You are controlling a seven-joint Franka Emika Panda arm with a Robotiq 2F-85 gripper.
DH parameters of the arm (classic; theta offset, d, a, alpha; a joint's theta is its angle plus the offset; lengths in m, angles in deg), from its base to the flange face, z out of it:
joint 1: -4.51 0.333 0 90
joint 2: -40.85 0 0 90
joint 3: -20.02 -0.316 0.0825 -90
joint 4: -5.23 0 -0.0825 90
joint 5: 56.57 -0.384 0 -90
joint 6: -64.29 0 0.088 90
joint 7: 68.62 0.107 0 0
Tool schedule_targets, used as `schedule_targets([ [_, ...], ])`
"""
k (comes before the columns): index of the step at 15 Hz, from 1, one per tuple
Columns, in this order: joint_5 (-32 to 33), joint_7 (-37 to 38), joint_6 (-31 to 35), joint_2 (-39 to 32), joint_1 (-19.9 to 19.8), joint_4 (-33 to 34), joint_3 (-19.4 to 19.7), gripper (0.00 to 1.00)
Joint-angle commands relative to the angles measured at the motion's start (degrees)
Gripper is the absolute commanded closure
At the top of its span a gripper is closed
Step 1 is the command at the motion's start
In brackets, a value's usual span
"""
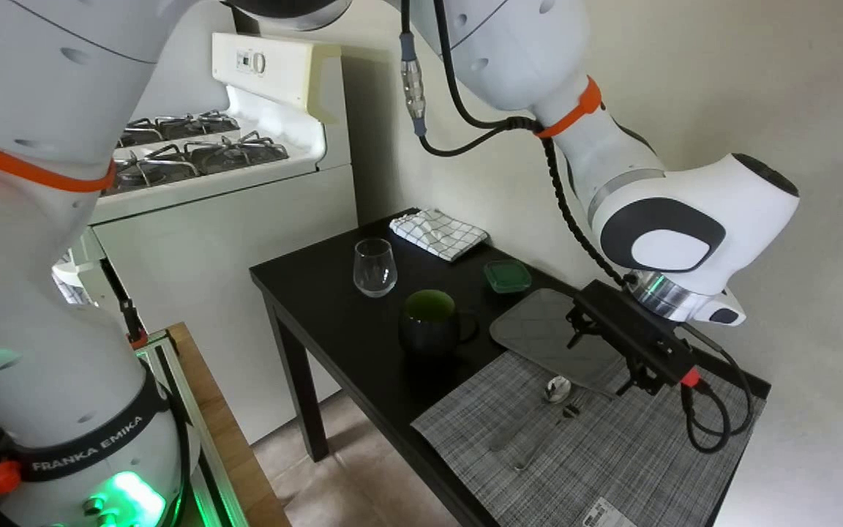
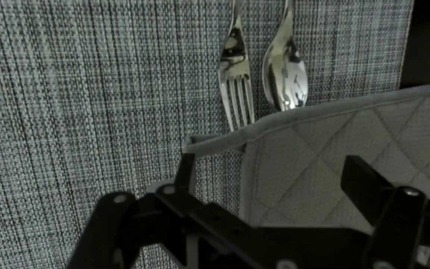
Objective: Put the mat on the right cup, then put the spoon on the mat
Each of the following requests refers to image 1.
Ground silver spoon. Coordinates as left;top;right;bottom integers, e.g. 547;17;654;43
538;374;576;408

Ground dark green cup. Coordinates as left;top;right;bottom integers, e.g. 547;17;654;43
399;286;482;367

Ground green square lid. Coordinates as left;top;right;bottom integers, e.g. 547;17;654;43
481;256;538;295

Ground grey woven placemat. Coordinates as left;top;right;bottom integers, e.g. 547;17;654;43
409;349;766;527

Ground white checkered cloth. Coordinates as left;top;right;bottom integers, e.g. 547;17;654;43
387;204;491;267

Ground clear stemless glass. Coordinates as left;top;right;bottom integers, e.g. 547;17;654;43
348;234;400;301

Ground black table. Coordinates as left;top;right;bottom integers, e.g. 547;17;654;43
250;204;775;527

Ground white stove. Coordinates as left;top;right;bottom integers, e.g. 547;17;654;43
52;27;362;447

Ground wooden board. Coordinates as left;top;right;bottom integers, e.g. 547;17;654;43
165;320;294;527

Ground black stove burner grate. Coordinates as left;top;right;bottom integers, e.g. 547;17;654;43
114;105;245;152
108;130;294;195

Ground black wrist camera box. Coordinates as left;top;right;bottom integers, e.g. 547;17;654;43
573;279;709;389

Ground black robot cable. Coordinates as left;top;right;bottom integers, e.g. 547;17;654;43
396;0;758;458

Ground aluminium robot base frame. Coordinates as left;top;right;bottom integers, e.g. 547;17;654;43
133;327;250;527

